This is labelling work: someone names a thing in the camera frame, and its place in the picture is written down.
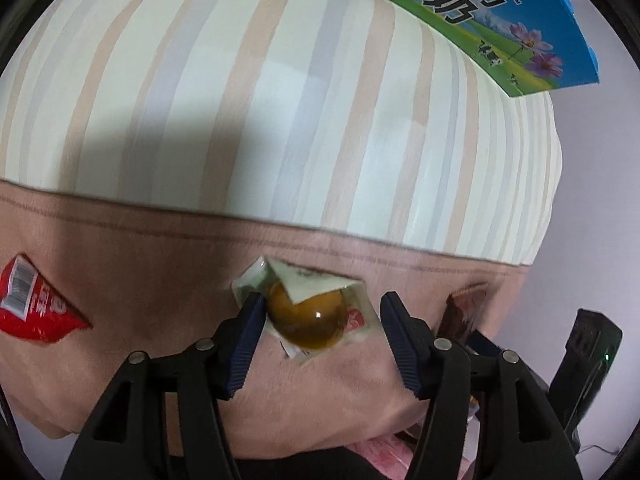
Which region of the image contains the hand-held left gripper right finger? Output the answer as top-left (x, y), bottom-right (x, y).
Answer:
top-left (380, 290), bottom-right (583, 480)

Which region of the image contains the dark cloth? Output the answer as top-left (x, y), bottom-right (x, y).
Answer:
top-left (232, 447), bottom-right (386, 480)

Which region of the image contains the dark red snack packet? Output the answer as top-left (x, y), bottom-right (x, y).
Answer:
top-left (437, 282), bottom-right (490, 343)

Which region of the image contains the packaged braised egg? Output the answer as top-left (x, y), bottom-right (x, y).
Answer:
top-left (232, 256), bottom-right (378, 361)

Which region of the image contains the long red snack packet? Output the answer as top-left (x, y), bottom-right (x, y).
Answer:
top-left (0, 252), bottom-right (93, 345)

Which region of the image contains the pink blanket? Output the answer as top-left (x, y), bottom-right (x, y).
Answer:
top-left (0, 177), bottom-right (531, 458)

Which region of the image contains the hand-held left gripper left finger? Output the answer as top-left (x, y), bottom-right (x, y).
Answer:
top-left (60, 292), bottom-right (268, 480)

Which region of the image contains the striped bed sheet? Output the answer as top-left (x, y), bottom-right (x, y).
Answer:
top-left (0, 0), bottom-right (563, 267)

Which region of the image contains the pink packet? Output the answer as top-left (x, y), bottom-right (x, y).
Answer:
top-left (345, 432), bottom-right (426, 480)

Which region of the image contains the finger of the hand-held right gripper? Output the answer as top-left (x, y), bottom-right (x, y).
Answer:
top-left (465, 329), bottom-right (503, 358)

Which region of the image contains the blue green milk carton box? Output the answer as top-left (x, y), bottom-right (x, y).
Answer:
top-left (295, 0), bottom-right (600, 98)

